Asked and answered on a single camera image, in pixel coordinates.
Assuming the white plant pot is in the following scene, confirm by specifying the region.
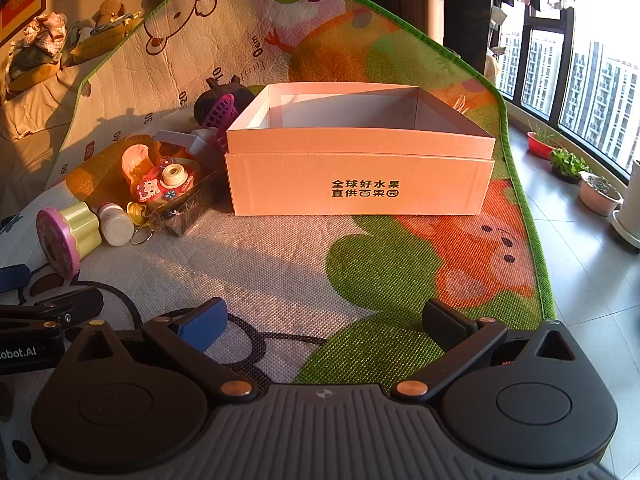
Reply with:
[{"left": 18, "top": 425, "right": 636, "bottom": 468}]
[{"left": 612, "top": 159, "right": 640, "bottom": 254}]

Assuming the white cardboard box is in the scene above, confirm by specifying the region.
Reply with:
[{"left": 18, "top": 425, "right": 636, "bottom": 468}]
[{"left": 223, "top": 83, "right": 497, "bottom": 217}]

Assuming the clear plastic box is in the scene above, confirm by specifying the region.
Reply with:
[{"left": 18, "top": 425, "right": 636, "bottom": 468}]
[{"left": 142, "top": 167, "right": 226, "bottom": 237}]

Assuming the long yellow cushion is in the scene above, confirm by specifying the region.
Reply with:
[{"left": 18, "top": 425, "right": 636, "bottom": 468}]
[{"left": 70, "top": 21, "right": 146, "bottom": 66}]

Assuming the small yellow cushion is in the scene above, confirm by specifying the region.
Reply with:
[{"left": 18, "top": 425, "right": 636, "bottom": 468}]
[{"left": 7, "top": 50, "right": 62, "bottom": 94}]

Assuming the black window frame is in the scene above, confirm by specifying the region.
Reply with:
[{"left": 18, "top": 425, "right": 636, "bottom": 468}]
[{"left": 492, "top": 2, "right": 640, "bottom": 177}]

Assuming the floral crumpled cloth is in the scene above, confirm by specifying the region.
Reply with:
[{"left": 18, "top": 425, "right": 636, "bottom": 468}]
[{"left": 20, "top": 12, "right": 69, "bottom": 57}]

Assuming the cartoon printed play mat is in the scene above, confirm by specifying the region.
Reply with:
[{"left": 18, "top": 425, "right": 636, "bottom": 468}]
[{"left": 0, "top": 0, "right": 558, "bottom": 480}]

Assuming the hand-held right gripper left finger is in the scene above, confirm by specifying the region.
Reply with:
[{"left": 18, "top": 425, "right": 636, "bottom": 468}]
[{"left": 64, "top": 297, "right": 254, "bottom": 402}]

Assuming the red flower pot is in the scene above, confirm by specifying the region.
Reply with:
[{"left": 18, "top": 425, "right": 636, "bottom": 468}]
[{"left": 527, "top": 131, "right": 564, "bottom": 161}]

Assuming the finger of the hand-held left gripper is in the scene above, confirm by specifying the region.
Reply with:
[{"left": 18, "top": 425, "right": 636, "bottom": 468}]
[
  {"left": 0, "top": 287, "right": 105, "bottom": 333},
  {"left": 0, "top": 264, "right": 32, "bottom": 293}
]

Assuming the brown teddy bear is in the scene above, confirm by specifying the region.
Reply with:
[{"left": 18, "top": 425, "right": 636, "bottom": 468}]
[{"left": 95, "top": 0, "right": 127, "bottom": 27}]

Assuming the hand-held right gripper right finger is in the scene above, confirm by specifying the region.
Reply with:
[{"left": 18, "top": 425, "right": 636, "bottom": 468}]
[{"left": 394, "top": 300, "right": 578, "bottom": 402}]

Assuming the black pot with green plant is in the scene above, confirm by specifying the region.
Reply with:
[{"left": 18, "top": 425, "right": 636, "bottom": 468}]
[{"left": 550, "top": 149, "right": 591, "bottom": 185}]

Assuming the orange toy cup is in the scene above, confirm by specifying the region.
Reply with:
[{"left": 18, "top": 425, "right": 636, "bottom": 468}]
[{"left": 121, "top": 143, "right": 161, "bottom": 200}]

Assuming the pale pink flower pot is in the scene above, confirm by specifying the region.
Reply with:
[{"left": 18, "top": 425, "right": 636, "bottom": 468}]
[{"left": 579, "top": 172, "right": 624, "bottom": 217}]

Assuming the pink plastic toy basket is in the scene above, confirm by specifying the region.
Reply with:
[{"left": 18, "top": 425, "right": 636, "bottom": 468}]
[{"left": 200, "top": 94, "right": 241, "bottom": 153}]

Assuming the pink cat toy camera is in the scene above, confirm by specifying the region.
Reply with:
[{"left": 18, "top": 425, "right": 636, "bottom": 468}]
[{"left": 135, "top": 157, "right": 202, "bottom": 211}]

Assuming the white bottle with pink cap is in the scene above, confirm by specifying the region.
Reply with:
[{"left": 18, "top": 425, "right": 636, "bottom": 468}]
[{"left": 96, "top": 203, "right": 135, "bottom": 247}]

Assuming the dark purple toy basket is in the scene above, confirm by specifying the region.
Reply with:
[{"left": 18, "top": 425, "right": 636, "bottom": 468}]
[{"left": 194, "top": 76, "right": 260, "bottom": 128}]

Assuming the yellow bell key ring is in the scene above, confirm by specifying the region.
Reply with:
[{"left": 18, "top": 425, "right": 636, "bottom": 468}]
[{"left": 125, "top": 201, "right": 154, "bottom": 245}]

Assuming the beige bed sheet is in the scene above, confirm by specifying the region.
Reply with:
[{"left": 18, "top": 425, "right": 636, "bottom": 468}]
[{"left": 0, "top": 66, "right": 83, "bottom": 203}]

